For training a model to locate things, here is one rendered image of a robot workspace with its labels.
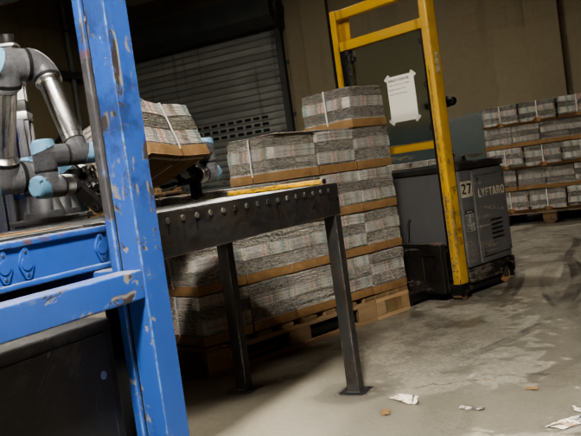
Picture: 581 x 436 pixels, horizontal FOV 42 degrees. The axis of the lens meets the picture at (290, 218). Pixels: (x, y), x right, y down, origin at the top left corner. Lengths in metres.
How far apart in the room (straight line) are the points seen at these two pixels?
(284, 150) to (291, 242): 0.46
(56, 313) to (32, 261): 0.20
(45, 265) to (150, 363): 0.29
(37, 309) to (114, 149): 0.39
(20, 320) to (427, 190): 3.64
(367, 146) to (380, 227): 0.46
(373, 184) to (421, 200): 0.60
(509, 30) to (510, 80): 0.62
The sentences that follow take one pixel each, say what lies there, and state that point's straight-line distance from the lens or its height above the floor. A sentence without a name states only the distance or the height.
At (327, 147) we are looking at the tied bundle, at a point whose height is 0.97.
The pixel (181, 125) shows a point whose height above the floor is 1.10.
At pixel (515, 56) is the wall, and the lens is 10.02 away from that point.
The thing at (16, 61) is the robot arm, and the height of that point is 1.36.
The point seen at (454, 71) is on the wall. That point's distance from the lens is 10.19.
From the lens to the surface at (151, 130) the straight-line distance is 2.78.
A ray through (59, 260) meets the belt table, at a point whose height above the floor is 0.74.
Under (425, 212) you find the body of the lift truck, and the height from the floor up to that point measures 0.52.
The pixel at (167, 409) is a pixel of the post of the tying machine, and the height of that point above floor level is 0.41.
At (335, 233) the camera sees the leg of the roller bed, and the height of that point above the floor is 0.61.
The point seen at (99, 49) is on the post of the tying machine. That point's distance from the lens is 1.58.
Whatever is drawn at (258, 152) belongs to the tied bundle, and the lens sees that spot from 3.79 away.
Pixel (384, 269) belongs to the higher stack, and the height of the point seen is 0.26.
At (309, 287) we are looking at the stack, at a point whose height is 0.28.
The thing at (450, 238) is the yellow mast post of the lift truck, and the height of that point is 0.37.
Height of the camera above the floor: 0.84
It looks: 3 degrees down
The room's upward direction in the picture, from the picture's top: 8 degrees counter-clockwise
